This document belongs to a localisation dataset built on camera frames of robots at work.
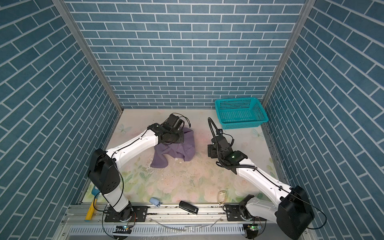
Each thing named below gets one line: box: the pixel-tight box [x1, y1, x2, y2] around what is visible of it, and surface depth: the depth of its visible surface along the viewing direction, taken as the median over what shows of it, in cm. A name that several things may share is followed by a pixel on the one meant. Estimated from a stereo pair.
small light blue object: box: [149, 197, 161, 207], surface depth 78 cm
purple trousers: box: [150, 127, 196, 168], surface depth 89 cm
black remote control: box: [179, 200, 199, 215], surface depth 75 cm
